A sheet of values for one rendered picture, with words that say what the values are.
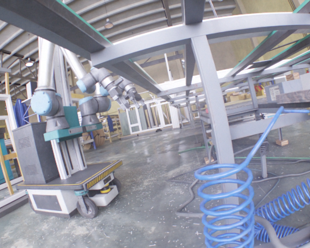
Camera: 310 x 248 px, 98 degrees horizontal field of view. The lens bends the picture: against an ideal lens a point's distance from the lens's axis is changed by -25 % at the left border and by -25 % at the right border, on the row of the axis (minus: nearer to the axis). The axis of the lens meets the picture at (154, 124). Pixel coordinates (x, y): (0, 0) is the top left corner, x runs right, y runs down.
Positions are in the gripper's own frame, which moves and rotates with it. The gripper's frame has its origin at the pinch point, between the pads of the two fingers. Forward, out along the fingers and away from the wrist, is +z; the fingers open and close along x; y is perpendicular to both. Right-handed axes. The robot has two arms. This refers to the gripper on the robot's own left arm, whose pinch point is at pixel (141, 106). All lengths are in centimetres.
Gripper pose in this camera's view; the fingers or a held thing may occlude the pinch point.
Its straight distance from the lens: 151.4
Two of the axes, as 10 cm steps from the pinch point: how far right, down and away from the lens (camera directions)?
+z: 5.2, 8.2, -2.3
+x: 4.0, 0.0, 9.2
